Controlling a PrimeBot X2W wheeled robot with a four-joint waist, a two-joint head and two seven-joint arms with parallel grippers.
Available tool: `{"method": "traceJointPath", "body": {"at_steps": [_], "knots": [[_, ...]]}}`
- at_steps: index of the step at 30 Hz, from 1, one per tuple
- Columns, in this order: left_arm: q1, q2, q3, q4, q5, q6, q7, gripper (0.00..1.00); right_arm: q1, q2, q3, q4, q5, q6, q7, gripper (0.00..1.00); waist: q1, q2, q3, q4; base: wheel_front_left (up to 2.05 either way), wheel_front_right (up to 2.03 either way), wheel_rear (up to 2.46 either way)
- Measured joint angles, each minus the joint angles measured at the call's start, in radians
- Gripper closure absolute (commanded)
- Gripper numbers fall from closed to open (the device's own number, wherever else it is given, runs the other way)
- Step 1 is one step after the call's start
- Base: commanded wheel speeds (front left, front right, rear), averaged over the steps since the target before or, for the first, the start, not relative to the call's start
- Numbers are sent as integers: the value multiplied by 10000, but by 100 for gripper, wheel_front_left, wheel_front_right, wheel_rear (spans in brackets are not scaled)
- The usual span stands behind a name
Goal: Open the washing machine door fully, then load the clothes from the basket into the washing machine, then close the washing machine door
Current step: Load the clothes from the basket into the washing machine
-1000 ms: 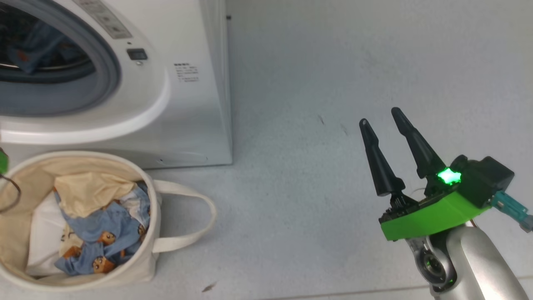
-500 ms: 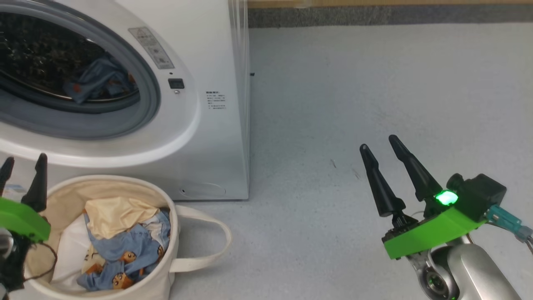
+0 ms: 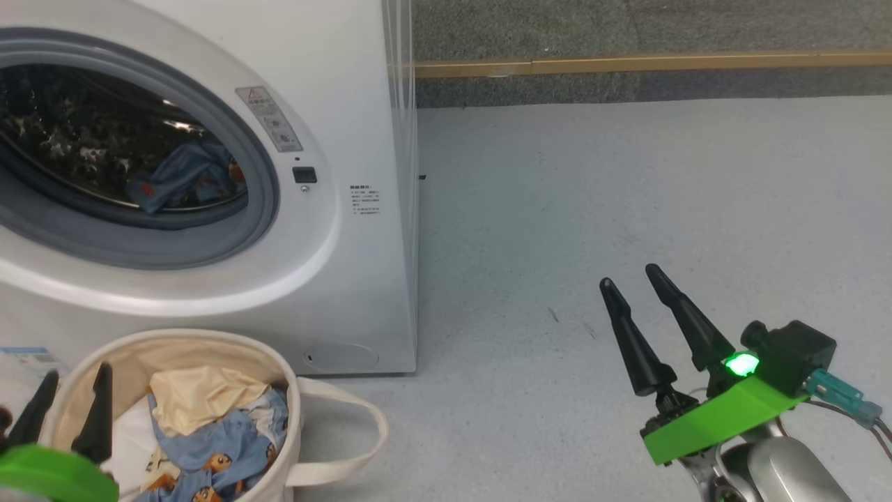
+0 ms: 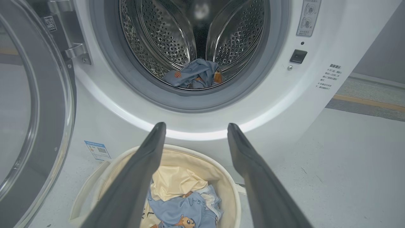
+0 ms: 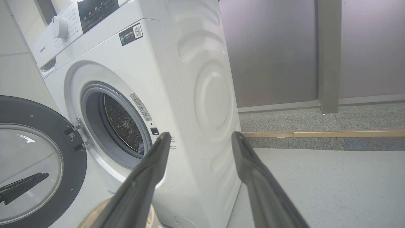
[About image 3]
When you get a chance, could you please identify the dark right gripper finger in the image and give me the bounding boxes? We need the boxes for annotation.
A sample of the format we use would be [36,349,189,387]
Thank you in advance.
[645,264,737,385]
[599,277,698,420]

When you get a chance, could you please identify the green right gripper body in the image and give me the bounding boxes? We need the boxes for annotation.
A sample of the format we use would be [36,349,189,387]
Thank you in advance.
[643,376,810,467]

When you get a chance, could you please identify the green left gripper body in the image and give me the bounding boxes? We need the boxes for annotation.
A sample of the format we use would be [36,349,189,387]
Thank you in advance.
[0,445,120,502]

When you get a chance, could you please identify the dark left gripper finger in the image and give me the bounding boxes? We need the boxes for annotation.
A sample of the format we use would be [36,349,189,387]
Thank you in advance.
[3,371,61,451]
[71,363,114,465]

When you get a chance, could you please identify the cream plain garment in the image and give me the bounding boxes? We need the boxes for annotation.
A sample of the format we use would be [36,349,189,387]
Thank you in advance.
[148,365,272,439]

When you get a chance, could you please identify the blue cartoon print garment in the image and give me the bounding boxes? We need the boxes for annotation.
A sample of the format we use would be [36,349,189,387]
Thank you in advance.
[136,386,291,502]
[125,138,248,214]

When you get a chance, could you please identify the cream canvas laundry basket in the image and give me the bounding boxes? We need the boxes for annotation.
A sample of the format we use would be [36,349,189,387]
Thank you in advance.
[38,329,390,502]

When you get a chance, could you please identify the white front-load washing machine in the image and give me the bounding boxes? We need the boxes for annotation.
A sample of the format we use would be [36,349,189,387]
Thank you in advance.
[0,0,420,378]

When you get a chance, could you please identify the blue energy label sticker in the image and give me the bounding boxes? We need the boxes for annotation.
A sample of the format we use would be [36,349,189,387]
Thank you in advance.
[0,347,61,378]

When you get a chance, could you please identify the wooden baseboard strip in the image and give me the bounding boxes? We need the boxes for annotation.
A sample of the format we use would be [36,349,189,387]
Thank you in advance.
[416,50,892,78]

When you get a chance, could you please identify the grey warning sticker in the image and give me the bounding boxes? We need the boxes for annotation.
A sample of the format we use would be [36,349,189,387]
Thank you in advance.
[236,86,305,153]

